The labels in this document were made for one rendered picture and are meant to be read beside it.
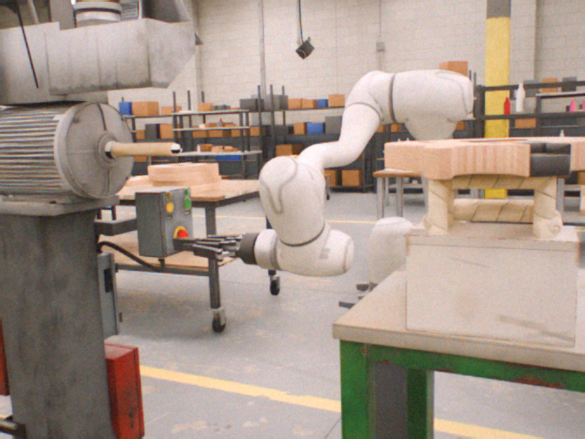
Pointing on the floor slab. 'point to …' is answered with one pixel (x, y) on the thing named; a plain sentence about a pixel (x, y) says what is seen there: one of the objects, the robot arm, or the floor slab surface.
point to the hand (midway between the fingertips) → (186, 244)
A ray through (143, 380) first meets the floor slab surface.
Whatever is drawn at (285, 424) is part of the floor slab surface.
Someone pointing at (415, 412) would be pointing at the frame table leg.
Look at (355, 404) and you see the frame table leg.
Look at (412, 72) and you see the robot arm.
